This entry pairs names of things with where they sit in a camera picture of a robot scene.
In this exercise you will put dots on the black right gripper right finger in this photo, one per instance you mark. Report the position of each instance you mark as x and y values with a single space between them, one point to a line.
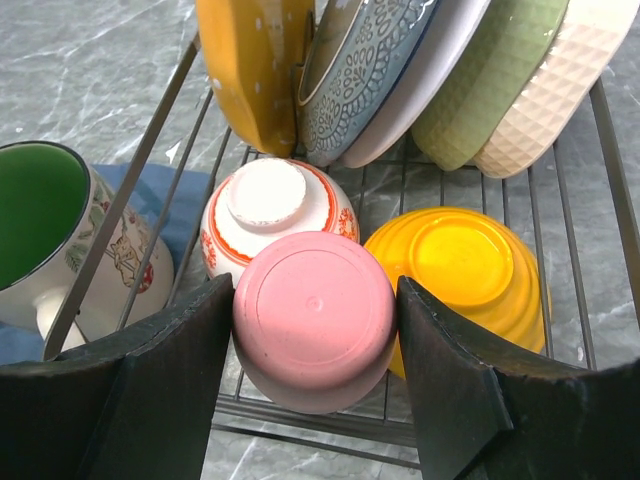
485 408

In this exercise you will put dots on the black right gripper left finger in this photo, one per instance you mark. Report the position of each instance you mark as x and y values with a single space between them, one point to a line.
136 404

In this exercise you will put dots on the orange bowl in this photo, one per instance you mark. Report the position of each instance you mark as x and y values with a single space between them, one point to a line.
472 263

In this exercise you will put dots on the pink plastic cup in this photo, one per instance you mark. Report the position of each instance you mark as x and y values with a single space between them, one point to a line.
314 322

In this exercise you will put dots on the red white patterned dish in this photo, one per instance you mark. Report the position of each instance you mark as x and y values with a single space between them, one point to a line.
263 201

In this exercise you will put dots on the teal rim white plate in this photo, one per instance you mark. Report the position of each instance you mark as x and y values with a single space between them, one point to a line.
448 34

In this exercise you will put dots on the green square panda dish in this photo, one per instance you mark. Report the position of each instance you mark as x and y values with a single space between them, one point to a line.
502 55

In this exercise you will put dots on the orange polka dot plate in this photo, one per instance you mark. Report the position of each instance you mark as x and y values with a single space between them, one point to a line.
251 49

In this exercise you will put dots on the blue floral plate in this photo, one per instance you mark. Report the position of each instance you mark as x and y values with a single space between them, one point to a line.
357 55

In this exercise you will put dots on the cream square cartoon dish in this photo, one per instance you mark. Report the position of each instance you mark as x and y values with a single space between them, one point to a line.
587 39

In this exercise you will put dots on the blue letter-print cloth mat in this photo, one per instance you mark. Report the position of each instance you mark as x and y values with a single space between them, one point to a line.
18 344

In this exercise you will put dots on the green-inside floral mug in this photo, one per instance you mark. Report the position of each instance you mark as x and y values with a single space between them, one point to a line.
52 207

